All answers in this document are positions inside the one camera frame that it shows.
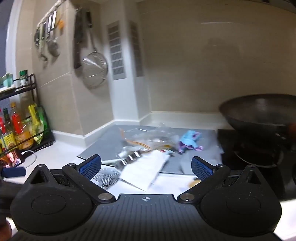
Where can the blue purple paper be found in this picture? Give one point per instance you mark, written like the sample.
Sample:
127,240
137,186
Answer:
189,141

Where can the black wok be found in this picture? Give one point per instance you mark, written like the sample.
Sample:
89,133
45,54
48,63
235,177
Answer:
256,111

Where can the white black patterned cloth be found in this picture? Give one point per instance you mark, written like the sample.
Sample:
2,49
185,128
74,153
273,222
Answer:
108,178

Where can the teal container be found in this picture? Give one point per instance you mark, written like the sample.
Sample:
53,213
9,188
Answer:
7,80

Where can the red capped sauce bottle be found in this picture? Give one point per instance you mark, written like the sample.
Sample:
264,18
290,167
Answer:
1,125

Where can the black hanging utensil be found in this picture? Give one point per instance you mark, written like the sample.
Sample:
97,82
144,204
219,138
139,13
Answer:
78,46

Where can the metal ladle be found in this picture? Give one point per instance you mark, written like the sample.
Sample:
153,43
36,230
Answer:
54,46

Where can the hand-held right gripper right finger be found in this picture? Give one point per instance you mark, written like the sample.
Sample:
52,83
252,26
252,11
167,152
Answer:
201,168

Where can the metal mesh strainer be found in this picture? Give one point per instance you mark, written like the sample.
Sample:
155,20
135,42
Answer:
94,69

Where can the wide white wall vent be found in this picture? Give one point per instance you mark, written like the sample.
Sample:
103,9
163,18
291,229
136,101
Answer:
116,51

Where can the hanging metal utensil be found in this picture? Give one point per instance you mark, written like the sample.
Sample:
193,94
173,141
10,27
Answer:
41,46

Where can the yellow green snack packet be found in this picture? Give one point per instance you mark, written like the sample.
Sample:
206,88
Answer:
33,120

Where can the grey mat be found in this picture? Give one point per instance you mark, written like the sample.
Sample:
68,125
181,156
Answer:
203,148

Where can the stove burner support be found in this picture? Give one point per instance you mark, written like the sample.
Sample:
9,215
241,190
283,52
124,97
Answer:
259,160

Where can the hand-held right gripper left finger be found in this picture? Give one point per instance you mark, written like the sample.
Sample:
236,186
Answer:
90,166

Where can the green capped spice jar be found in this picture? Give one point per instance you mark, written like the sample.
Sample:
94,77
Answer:
23,77

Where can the black smartphone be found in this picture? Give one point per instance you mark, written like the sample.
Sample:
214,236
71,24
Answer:
11,159

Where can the clear plastic bag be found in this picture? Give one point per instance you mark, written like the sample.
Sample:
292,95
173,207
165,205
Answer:
148,136

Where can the green yellow label bottle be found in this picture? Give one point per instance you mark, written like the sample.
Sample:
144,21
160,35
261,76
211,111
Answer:
8,139

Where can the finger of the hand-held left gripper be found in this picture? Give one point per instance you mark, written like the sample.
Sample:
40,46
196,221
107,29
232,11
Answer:
13,172

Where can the black stove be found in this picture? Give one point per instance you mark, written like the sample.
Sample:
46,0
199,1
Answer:
254,180

